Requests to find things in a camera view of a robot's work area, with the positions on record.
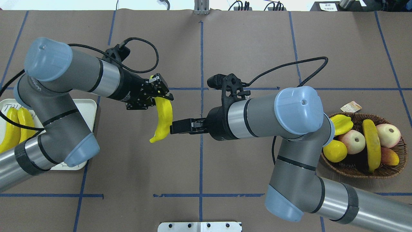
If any orange mango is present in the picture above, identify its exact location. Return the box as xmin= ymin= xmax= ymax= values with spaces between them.
xmin=381 ymin=147 xmax=400 ymax=166

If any yellow star fruit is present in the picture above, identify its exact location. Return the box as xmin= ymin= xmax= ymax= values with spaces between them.
xmin=330 ymin=114 xmax=354 ymax=137

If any aluminium frame post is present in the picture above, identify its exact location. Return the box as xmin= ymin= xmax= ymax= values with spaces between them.
xmin=194 ymin=0 xmax=210 ymax=15

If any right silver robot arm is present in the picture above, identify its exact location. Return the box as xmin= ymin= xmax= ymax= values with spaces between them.
xmin=170 ymin=86 xmax=412 ymax=232

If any pink peach right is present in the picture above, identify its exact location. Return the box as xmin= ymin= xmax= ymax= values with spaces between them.
xmin=376 ymin=123 xmax=401 ymax=148

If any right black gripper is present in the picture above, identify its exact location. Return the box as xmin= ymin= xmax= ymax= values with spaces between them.
xmin=170 ymin=107 xmax=232 ymax=141

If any pink peach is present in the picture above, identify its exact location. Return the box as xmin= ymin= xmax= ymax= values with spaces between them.
xmin=337 ymin=130 xmax=366 ymax=155
xmin=376 ymin=123 xmax=401 ymax=148

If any yellow banana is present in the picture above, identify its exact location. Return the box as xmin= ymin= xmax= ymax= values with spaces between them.
xmin=0 ymin=107 xmax=21 ymax=153
xmin=149 ymin=75 xmax=173 ymax=144
xmin=17 ymin=107 xmax=36 ymax=143
xmin=362 ymin=119 xmax=381 ymax=173

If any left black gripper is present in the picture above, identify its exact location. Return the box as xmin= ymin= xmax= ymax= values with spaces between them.
xmin=120 ymin=70 xmax=174 ymax=110

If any white rectangular plastic tray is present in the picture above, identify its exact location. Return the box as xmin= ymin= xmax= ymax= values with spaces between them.
xmin=0 ymin=98 xmax=98 ymax=170

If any yellow lemon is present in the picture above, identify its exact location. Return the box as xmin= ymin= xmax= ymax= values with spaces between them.
xmin=323 ymin=140 xmax=348 ymax=163

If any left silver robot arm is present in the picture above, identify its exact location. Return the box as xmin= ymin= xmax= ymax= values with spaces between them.
xmin=1 ymin=37 xmax=174 ymax=191

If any pink peach left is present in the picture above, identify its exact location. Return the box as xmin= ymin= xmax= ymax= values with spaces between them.
xmin=337 ymin=130 xmax=366 ymax=155

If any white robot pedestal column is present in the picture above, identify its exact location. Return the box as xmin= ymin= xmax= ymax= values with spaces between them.
xmin=157 ymin=221 xmax=243 ymax=232

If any small paper tag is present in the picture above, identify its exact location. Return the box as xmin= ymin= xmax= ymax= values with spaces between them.
xmin=340 ymin=101 xmax=362 ymax=113

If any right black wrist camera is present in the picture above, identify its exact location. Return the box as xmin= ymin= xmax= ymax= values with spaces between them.
xmin=207 ymin=73 xmax=251 ymax=101

